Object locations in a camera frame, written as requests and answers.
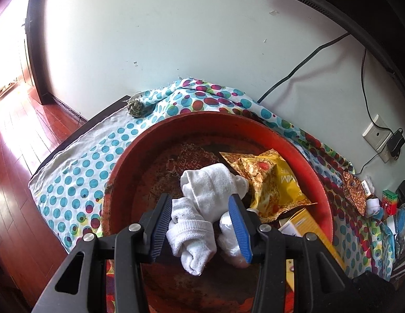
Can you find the polka dot cloth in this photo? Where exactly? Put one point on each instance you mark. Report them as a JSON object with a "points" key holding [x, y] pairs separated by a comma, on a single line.
{"points": [[75, 182]]}

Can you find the long white sock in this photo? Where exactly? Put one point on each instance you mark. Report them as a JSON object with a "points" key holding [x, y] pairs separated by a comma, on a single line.
{"points": [[212, 186]]}

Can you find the brown snack packet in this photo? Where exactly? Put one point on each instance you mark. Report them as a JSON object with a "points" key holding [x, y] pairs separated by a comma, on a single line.
{"points": [[354, 195]]}

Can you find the small white sock ball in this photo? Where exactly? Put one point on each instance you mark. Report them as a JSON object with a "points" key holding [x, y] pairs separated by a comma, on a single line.
{"points": [[373, 207]]}

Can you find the green and red box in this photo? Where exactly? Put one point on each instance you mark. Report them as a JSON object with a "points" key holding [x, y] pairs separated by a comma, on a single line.
{"points": [[389, 202]]}

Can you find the black power adapter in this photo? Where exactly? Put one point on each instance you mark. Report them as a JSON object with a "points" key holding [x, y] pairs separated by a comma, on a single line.
{"points": [[396, 143]]}

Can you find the clear plastic bag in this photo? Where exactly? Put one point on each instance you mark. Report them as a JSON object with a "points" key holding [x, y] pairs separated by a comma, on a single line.
{"points": [[403, 231]]}

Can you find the black device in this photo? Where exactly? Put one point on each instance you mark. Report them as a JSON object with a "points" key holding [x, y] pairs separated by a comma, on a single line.
{"points": [[404, 192]]}

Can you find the short white sock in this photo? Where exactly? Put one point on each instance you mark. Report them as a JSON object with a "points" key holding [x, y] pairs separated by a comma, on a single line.
{"points": [[189, 234]]}

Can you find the yellow box with square code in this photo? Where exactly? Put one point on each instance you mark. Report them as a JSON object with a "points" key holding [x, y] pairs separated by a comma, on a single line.
{"points": [[306, 225]]}

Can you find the white power outlet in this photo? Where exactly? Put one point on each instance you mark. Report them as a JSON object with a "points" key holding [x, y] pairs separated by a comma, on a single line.
{"points": [[384, 156]]}

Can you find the black television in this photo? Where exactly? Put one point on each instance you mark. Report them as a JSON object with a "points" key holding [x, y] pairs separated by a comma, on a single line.
{"points": [[368, 0]]}

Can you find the yellow snack packet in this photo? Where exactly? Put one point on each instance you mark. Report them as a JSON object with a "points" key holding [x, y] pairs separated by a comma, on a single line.
{"points": [[274, 182]]}

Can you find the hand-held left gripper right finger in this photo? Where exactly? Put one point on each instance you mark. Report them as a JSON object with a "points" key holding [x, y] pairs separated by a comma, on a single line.
{"points": [[241, 231]]}

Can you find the red oval basin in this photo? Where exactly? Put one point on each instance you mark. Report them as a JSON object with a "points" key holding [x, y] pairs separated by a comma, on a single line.
{"points": [[140, 156]]}

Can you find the dark wooden door frame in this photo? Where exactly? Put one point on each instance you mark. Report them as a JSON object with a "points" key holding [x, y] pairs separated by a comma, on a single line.
{"points": [[37, 39]]}

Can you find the speckled grey ball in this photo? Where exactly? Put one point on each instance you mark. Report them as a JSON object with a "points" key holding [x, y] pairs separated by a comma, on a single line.
{"points": [[135, 108]]}

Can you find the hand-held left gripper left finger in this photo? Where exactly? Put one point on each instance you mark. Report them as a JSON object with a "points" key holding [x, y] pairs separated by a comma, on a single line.
{"points": [[161, 228]]}

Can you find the white wall plate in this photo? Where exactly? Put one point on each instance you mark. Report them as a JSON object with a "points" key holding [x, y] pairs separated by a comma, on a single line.
{"points": [[376, 133]]}

